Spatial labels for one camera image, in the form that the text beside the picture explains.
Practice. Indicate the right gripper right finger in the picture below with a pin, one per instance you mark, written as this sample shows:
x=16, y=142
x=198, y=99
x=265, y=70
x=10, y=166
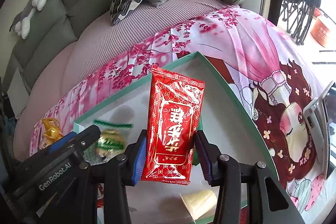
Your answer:
x=208, y=158

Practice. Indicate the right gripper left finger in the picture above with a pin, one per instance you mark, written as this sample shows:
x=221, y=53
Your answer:
x=136, y=158

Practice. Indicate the yellow jelly cup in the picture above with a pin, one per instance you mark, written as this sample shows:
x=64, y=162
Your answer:
x=200, y=204

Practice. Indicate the large red snack packet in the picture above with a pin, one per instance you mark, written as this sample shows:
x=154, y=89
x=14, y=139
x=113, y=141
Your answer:
x=175, y=105

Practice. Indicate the green wrapped round pastry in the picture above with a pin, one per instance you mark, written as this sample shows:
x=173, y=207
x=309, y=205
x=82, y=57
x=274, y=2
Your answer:
x=112, y=140

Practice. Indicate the teal rimmed white tray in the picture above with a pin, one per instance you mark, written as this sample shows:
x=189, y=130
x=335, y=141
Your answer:
x=224, y=122

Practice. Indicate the red white biscuit packet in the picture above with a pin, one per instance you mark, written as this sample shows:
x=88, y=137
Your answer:
x=100, y=195

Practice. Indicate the yellow orange candy wrapper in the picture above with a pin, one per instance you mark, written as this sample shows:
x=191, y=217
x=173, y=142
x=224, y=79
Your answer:
x=51, y=134

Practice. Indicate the pale grey cushion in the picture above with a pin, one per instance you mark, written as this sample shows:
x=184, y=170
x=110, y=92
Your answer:
x=17, y=94

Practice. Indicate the pink textured seat cover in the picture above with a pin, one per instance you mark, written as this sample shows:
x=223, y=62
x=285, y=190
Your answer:
x=126, y=32

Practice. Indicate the grey green sofa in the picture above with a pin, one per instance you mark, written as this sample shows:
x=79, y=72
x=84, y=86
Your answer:
x=78, y=3

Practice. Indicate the grey white plush toy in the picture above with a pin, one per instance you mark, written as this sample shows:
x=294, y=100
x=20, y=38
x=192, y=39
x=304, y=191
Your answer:
x=21, y=23

